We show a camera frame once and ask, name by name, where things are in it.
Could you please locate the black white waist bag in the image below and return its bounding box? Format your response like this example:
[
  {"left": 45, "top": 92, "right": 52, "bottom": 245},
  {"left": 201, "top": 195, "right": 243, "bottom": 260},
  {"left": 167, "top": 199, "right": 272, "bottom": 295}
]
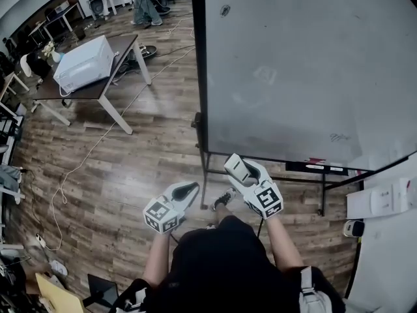
[{"left": 109, "top": 278, "right": 151, "bottom": 313}]

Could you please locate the dark table with white legs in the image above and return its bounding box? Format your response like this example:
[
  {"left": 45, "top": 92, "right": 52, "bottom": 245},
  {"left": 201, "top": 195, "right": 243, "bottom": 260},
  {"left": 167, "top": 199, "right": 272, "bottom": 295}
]
[{"left": 31, "top": 33, "right": 152, "bottom": 136}]

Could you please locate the white chair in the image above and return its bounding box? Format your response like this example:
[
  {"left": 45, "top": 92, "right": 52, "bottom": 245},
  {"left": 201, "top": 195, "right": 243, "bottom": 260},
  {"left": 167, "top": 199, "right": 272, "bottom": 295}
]
[{"left": 19, "top": 53, "right": 33, "bottom": 77}]

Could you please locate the person's right forearm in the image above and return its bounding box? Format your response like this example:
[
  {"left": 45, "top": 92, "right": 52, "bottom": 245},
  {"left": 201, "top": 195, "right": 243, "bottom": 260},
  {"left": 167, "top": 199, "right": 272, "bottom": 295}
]
[{"left": 266, "top": 215, "right": 306, "bottom": 273}]

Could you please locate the long white floor cord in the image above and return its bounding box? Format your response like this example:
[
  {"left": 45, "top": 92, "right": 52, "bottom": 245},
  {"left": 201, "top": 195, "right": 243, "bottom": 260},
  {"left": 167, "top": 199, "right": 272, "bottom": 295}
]
[{"left": 42, "top": 17, "right": 196, "bottom": 252}]

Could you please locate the black jacket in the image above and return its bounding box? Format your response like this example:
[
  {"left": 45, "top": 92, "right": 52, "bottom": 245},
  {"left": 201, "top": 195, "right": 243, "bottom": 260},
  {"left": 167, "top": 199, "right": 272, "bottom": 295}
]
[{"left": 25, "top": 51, "right": 53, "bottom": 80}]

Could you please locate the white whiteboard with black frame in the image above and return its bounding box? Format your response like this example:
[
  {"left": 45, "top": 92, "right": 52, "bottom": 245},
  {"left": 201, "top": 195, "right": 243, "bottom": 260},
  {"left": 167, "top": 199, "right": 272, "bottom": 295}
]
[{"left": 190, "top": 0, "right": 417, "bottom": 217}]

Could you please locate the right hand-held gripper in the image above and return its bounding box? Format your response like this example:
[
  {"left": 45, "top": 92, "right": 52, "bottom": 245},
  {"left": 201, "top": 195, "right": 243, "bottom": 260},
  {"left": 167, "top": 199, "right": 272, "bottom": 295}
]
[{"left": 227, "top": 159, "right": 285, "bottom": 222}]

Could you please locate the small dark desk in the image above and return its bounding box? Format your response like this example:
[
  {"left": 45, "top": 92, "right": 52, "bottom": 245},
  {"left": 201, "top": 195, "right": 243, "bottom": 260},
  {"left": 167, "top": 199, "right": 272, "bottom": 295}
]
[{"left": 42, "top": 1, "right": 84, "bottom": 34}]

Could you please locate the person's black t-shirt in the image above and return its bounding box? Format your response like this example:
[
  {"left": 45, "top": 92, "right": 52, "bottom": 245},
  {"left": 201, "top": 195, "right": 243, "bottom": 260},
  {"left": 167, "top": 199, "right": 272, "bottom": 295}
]
[{"left": 130, "top": 215, "right": 346, "bottom": 313}]

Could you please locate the white wall panel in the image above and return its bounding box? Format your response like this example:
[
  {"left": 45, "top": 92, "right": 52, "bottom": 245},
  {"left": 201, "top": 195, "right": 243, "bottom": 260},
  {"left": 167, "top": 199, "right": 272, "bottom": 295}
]
[{"left": 345, "top": 176, "right": 417, "bottom": 220}]

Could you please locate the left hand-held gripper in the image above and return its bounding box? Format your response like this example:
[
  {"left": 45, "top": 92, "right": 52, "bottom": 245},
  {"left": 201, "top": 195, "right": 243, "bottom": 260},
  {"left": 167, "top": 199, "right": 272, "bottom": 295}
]
[{"left": 141, "top": 181, "right": 201, "bottom": 235}]

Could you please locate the small black white wall device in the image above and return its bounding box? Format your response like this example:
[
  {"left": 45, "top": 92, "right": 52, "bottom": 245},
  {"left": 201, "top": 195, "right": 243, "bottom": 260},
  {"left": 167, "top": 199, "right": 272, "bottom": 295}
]
[{"left": 343, "top": 219, "right": 366, "bottom": 238}]

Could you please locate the black monitor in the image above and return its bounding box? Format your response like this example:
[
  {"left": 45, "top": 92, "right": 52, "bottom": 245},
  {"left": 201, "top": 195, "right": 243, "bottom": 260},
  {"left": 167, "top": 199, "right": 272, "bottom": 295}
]
[{"left": 83, "top": 273, "right": 119, "bottom": 310}]

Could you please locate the yellow board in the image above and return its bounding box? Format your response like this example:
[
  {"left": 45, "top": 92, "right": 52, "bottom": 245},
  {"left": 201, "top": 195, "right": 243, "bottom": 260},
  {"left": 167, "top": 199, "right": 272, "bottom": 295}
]
[{"left": 35, "top": 272, "right": 85, "bottom": 313}]

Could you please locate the vase with flowers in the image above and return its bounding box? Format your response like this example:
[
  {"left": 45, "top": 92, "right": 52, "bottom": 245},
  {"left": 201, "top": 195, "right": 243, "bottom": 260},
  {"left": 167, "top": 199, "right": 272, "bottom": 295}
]
[{"left": 41, "top": 40, "right": 62, "bottom": 64}]

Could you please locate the person's leg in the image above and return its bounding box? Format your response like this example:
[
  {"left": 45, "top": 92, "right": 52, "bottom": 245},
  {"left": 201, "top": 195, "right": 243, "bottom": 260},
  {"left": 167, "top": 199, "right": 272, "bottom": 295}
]
[{"left": 216, "top": 203, "right": 237, "bottom": 221}]

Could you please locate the grey shoulder bag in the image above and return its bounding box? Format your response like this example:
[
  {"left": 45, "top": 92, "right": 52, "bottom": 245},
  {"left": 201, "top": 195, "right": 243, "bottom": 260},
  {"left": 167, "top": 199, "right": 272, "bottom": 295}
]
[{"left": 298, "top": 265, "right": 333, "bottom": 313}]

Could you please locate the white microwave oven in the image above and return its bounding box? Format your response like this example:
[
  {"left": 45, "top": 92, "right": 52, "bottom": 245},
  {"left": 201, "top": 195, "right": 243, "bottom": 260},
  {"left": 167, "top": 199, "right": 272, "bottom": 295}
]
[{"left": 52, "top": 34, "right": 115, "bottom": 94}]

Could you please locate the person's left forearm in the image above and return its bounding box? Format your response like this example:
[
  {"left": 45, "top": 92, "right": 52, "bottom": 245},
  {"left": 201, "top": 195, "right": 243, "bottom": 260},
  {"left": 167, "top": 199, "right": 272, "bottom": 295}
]
[{"left": 142, "top": 231, "right": 173, "bottom": 287}]

